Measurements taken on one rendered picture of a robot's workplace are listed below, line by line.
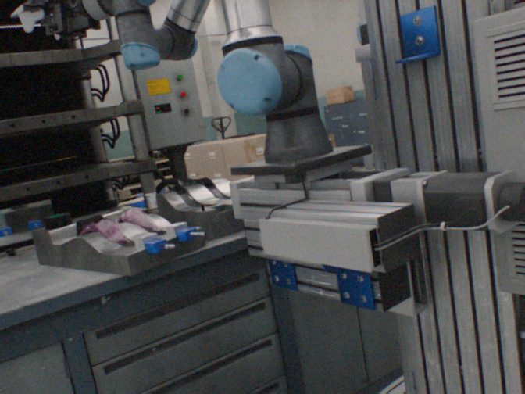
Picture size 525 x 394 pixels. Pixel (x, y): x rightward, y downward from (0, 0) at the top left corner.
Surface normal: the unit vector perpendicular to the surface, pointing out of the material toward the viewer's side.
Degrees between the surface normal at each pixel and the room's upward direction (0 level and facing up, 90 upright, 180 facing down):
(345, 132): 90
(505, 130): 90
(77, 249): 90
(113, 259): 90
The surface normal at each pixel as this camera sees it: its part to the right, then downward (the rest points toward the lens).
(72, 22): -0.45, 0.08
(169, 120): 0.54, 0.04
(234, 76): -0.40, 0.34
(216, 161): -0.70, 0.12
